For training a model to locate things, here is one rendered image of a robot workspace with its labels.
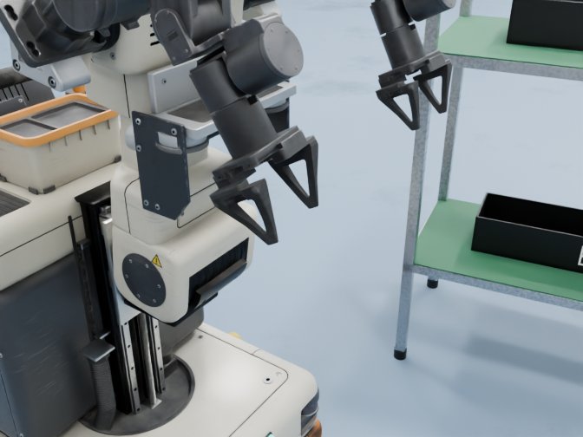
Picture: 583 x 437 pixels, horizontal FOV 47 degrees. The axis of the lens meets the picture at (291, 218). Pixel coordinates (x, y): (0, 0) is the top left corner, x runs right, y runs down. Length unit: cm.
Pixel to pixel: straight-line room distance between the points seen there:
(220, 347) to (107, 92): 82
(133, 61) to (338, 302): 153
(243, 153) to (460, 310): 172
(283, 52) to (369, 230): 214
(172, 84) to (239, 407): 81
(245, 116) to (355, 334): 156
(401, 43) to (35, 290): 78
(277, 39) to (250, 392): 106
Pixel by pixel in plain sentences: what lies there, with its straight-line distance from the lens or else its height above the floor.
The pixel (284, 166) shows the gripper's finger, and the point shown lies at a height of 104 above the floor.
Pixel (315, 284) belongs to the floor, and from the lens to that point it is 245.
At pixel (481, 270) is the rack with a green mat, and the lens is 195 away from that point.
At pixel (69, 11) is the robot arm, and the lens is 84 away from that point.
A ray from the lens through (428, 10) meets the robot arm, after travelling 107.
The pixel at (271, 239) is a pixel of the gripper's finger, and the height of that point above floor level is 100.
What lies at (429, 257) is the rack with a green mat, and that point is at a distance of 198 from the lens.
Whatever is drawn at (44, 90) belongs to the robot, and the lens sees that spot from 160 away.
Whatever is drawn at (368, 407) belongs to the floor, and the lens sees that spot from 198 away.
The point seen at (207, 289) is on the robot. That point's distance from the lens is 120.
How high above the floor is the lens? 138
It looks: 29 degrees down
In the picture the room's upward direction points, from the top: straight up
